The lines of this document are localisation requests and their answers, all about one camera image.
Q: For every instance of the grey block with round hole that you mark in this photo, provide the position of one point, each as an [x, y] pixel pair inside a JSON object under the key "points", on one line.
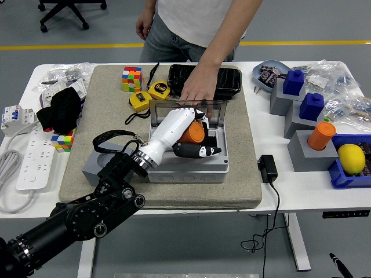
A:
{"points": [[92, 171]]}

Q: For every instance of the white table leg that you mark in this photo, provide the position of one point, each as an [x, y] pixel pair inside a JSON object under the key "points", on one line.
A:
{"points": [[298, 246], [87, 257]]}

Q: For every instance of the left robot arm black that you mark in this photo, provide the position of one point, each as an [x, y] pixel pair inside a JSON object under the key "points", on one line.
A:
{"points": [[81, 217]]}

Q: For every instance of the clear bag of small parts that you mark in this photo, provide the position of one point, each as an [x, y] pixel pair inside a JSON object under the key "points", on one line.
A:
{"points": [[47, 82], [347, 111], [311, 67], [72, 72]]}

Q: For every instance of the grey-brown mat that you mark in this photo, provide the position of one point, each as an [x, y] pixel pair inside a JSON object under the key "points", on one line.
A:
{"points": [[191, 197]]}

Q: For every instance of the orange cylinder battery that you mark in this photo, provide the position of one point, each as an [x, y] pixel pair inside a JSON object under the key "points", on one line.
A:
{"points": [[192, 133], [321, 136]]}

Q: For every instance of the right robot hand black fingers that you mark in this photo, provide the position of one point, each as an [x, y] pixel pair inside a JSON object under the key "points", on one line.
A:
{"points": [[339, 265]]}

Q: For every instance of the person's left forearm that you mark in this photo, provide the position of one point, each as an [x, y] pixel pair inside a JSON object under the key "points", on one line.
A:
{"points": [[229, 37]]}

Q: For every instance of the white power strip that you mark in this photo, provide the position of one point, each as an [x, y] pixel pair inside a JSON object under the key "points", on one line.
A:
{"points": [[36, 162]]}

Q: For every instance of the person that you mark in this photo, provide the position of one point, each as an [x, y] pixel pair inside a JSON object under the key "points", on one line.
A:
{"points": [[188, 23]]}

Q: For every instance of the clear bag of blue parts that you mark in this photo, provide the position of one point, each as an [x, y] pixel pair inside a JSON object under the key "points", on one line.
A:
{"points": [[345, 78]]}

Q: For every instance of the small metal screws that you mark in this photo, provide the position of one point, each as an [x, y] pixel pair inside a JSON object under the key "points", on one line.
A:
{"points": [[256, 89]]}

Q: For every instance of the black cloth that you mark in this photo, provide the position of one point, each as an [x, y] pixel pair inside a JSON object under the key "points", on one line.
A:
{"points": [[59, 113]]}

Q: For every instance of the white socket plate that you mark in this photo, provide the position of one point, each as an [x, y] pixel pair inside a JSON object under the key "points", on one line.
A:
{"points": [[48, 94], [77, 88]]}

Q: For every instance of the black plastic tray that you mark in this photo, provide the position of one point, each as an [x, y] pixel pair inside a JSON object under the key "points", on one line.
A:
{"points": [[229, 81]]}

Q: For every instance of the grey block holder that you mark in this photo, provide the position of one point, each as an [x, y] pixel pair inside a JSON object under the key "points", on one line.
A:
{"points": [[310, 160], [280, 105], [295, 127]]}

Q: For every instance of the clear bag of white parts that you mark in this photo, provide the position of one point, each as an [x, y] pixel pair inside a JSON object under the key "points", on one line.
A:
{"points": [[316, 81]]}

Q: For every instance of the black office chair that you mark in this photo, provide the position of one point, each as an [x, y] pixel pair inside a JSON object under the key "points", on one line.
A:
{"points": [[65, 10]]}

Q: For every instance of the yellow tape measure printed label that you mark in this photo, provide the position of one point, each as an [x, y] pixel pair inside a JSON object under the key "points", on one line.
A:
{"points": [[159, 90]]}

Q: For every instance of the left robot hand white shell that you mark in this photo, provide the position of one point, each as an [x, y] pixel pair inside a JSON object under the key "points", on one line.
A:
{"points": [[171, 130]]}

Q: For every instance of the person's left hand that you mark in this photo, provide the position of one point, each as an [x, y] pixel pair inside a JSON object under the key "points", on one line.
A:
{"points": [[200, 87]]}

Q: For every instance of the blue-grey dish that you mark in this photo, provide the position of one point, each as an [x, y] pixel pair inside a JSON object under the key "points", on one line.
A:
{"points": [[271, 64]]}

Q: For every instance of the black power adapter plug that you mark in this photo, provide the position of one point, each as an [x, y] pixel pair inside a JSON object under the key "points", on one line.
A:
{"points": [[268, 168]]}

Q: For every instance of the person's right forearm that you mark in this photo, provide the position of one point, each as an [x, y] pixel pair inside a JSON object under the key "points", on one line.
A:
{"points": [[149, 7]]}

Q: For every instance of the white circuit breaker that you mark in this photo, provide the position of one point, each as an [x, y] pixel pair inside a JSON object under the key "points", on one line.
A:
{"points": [[17, 118]]}

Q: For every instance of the person's right hand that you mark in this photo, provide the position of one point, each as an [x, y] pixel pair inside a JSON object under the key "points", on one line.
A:
{"points": [[143, 27]]}

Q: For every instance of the dark cylindrical parts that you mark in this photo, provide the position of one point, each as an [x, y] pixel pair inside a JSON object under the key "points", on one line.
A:
{"points": [[367, 162]]}

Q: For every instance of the colourful puzzle cube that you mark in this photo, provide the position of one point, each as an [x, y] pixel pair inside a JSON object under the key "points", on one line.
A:
{"points": [[63, 140], [132, 78]]}

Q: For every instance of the yellow lemon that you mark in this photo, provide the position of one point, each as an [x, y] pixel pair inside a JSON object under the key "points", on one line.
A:
{"points": [[351, 158]]}

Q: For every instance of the blue plastic bin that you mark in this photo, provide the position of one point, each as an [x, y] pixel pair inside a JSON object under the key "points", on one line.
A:
{"points": [[339, 176]]}

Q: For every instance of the blue bottle-shaped block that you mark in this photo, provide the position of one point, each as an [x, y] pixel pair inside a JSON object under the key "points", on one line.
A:
{"points": [[293, 84], [311, 107]]}

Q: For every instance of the black table control panel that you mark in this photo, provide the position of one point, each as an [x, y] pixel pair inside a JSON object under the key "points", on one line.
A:
{"points": [[346, 214]]}

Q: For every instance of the grey box with clear lid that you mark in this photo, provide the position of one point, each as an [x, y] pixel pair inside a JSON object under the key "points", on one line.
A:
{"points": [[188, 173]]}

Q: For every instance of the dark wrapped candy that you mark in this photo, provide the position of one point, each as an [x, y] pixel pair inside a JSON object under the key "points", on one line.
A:
{"points": [[266, 77], [275, 71]]}

